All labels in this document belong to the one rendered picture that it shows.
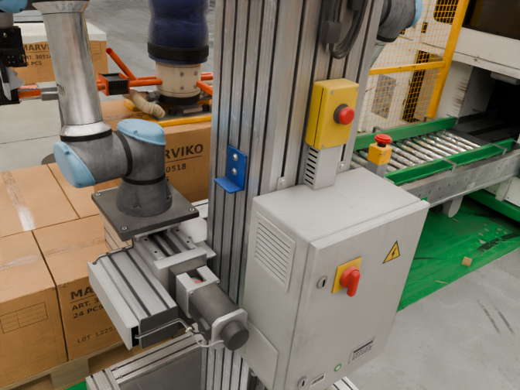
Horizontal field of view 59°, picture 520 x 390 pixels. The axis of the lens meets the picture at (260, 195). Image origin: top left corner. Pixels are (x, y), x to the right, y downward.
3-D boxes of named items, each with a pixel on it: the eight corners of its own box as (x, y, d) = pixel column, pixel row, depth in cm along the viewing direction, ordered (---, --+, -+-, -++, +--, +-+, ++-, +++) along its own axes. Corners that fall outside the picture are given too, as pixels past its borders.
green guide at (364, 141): (443, 122, 361) (446, 111, 357) (453, 127, 354) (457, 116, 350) (279, 158, 276) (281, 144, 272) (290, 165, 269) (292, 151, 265)
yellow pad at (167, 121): (220, 109, 190) (221, 97, 187) (234, 118, 183) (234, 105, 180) (141, 120, 172) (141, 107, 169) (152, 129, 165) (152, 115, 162)
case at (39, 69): (93, 75, 364) (88, 22, 345) (110, 90, 336) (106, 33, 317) (8, 82, 333) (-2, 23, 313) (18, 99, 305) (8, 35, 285)
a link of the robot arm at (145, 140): (175, 173, 123) (175, 125, 116) (128, 186, 115) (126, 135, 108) (151, 156, 130) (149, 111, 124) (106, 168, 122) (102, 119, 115)
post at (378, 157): (339, 316, 243) (381, 141, 194) (348, 325, 238) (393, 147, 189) (330, 321, 239) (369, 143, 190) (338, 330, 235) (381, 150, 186)
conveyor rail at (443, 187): (510, 172, 326) (520, 148, 317) (517, 176, 322) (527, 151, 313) (230, 273, 203) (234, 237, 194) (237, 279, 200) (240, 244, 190)
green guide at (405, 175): (506, 148, 324) (511, 137, 320) (521, 154, 317) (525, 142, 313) (340, 199, 239) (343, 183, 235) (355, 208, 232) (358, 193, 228)
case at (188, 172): (213, 167, 233) (217, 89, 214) (259, 203, 205) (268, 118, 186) (94, 192, 201) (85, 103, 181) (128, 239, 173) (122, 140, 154)
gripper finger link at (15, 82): (28, 97, 142) (21, 66, 141) (6, 99, 139) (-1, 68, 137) (26, 98, 145) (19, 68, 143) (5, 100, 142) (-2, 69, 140)
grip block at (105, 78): (121, 87, 171) (120, 71, 168) (131, 94, 164) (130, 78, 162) (98, 89, 167) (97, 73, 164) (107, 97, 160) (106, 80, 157)
